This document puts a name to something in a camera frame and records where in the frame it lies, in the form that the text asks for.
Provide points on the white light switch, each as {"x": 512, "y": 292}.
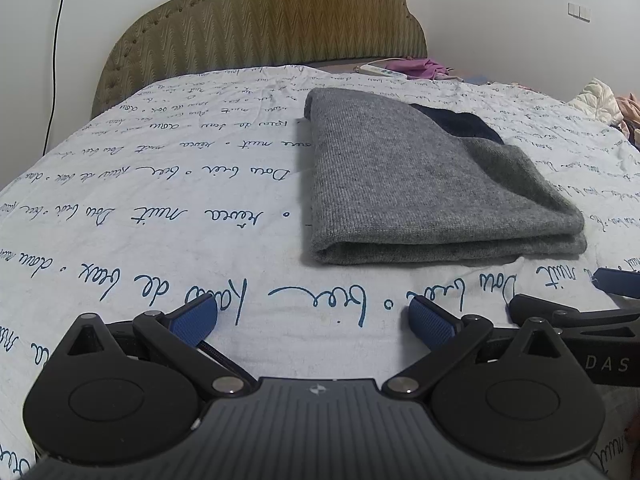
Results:
{"x": 578, "y": 12}

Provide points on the grey sweater with navy sleeves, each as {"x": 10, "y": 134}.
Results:
{"x": 410, "y": 185}

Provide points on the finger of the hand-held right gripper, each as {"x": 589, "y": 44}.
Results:
{"x": 620, "y": 282}
{"x": 590, "y": 321}

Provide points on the white puffy jacket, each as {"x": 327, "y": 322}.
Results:
{"x": 597, "y": 100}

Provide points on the blue cloth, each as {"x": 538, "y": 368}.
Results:
{"x": 475, "y": 80}

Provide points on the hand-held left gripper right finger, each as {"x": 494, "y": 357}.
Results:
{"x": 432, "y": 322}

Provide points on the purple cloth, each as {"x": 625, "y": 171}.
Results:
{"x": 425, "y": 67}

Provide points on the olive padded headboard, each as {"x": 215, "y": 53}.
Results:
{"x": 270, "y": 15}

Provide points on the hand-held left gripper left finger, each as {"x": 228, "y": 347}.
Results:
{"x": 195, "y": 321}

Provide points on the white script-printed bed sheet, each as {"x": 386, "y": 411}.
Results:
{"x": 150, "y": 160}

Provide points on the pink clothes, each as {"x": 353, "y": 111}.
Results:
{"x": 630, "y": 110}

